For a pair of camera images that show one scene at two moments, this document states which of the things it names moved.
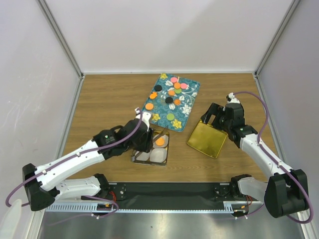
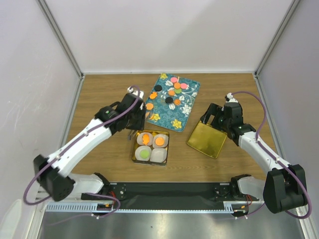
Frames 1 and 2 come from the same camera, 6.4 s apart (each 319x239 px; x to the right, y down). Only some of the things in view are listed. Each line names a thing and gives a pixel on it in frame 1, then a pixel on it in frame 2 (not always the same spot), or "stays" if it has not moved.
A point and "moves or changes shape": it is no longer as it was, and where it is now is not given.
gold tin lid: x=207 y=139 stays
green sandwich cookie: x=170 y=117 → x=144 y=154
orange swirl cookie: x=177 y=101 stays
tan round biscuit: x=149 y=106 stays
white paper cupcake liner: x=158 y=155 stays
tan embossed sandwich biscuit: x=160 y=142 stays
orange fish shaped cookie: x=153 y=95 moves or changes shape
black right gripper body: x=220 y=120 stays
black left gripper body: x=143 y=144 → x=136 y=121
